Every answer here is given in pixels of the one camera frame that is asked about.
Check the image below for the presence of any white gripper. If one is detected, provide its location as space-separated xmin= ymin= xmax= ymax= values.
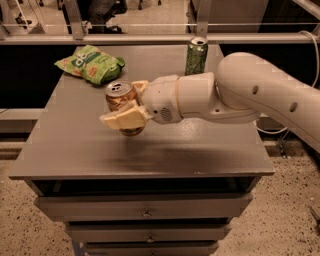
xmin=99 ymin=75 xmax=182 ymax=130

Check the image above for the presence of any orange soda can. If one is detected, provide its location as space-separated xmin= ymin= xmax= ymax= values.
xmin=105 ymin=80 xmax=145 ymax=137

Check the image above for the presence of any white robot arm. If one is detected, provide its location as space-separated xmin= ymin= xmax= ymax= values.
xmin=100 ymin=52 xmax=320 ymax=151

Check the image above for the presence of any green rice chip bag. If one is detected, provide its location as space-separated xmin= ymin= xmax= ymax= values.
xmin=55 ymin=45 xmax=125 ymax=85

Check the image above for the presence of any green soda can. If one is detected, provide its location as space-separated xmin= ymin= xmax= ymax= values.
xmin=185 ymin=36 xmax=208 ymax=75

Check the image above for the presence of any metal window railing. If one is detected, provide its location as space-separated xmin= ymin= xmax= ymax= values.
xmin=1 ymin=0 xmax=320 ymax=45

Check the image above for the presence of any grey drawer cabinet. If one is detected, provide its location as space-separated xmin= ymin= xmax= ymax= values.
xmin=8 ymin=44 xmax=276 ymax=256

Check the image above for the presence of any black office chair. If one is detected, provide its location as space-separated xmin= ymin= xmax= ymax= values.
xmin=75 ymin=0 xmax=127 ymax=34

